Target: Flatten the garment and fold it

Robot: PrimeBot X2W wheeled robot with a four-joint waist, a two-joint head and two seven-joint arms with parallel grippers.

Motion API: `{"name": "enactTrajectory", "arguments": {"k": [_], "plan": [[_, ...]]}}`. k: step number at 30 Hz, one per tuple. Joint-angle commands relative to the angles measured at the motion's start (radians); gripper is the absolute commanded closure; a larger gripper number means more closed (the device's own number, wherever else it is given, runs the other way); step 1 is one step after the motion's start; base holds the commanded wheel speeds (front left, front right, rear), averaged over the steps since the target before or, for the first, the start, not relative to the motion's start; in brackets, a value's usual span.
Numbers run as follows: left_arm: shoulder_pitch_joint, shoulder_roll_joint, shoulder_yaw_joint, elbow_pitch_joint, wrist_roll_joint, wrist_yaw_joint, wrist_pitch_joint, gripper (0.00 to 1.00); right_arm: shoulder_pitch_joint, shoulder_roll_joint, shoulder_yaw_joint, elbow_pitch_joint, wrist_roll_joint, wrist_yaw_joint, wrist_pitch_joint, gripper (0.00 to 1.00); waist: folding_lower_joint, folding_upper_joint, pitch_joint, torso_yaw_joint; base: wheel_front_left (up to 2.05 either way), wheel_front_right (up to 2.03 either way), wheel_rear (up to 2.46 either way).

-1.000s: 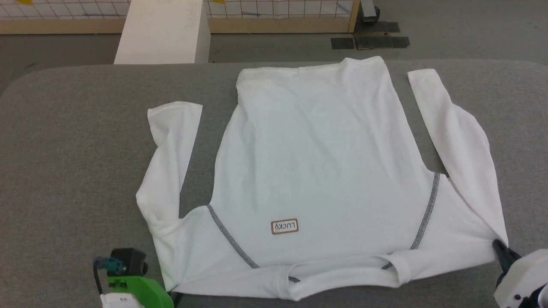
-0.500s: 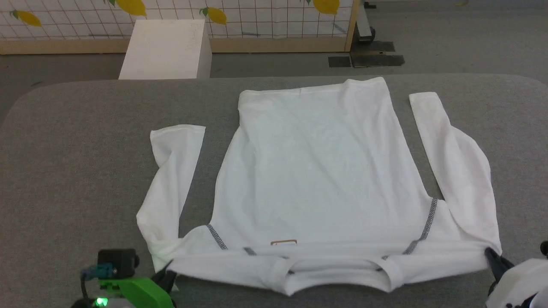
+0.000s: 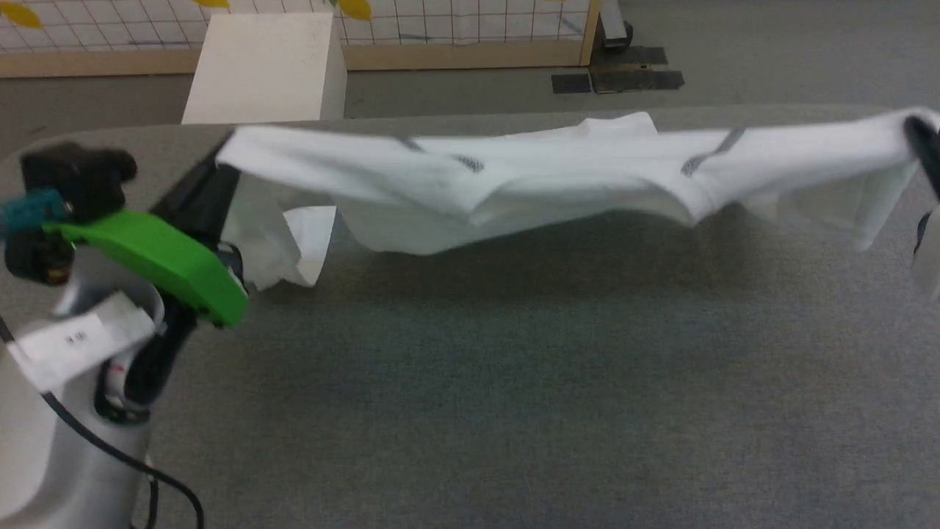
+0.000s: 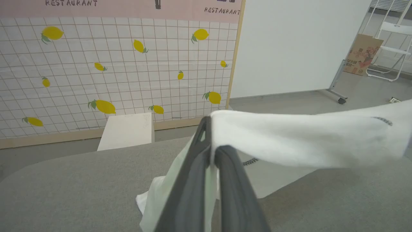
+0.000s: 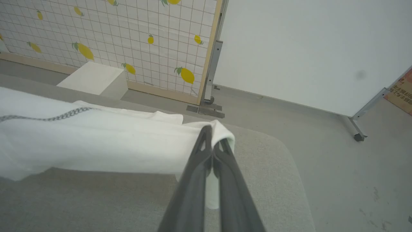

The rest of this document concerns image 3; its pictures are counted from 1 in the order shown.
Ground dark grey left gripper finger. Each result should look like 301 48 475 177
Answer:
151 136 242 254

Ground white rectangular box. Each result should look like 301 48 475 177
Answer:
181 12 348 124

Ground long black floor mat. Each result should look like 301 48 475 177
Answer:
591 70 685 93

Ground grey fabric sofa seat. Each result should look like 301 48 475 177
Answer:
0 105 940 529

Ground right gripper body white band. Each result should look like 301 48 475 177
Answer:
913 208 940 302

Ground black floor mat under foot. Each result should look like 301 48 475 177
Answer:
591 46 668 67

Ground white garment with grey stitching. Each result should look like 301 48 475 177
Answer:
215 110 940 291

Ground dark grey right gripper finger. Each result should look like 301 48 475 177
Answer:
903 116 940 201

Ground white paper label tag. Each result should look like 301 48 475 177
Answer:
13 294 159 392

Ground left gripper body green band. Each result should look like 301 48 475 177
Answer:
4 209 249 423

